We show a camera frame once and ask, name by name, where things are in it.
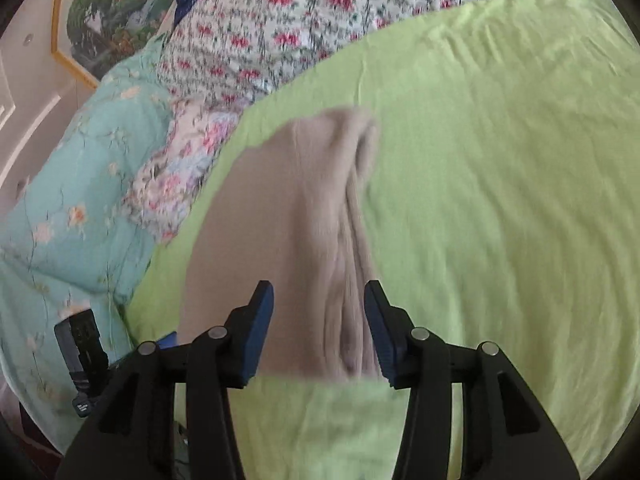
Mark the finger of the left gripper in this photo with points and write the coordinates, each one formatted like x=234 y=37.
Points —
x=168 y=341

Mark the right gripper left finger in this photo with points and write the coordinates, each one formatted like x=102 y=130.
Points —
x=130 y=434

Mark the beige knit sweater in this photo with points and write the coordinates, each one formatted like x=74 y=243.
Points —
x=289 y=213

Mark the teal floral pillow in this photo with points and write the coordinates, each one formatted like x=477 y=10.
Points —
x=67 y=246

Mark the pastel floral cloth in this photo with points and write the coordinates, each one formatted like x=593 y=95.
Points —
x=164 y=189

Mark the green bed sheet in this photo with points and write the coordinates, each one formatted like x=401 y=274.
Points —
x=504 y=201

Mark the white red floral quilt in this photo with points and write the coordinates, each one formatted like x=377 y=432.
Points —
x=235 y=52

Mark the gold framed painting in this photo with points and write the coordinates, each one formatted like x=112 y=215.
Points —
x=89 y=37

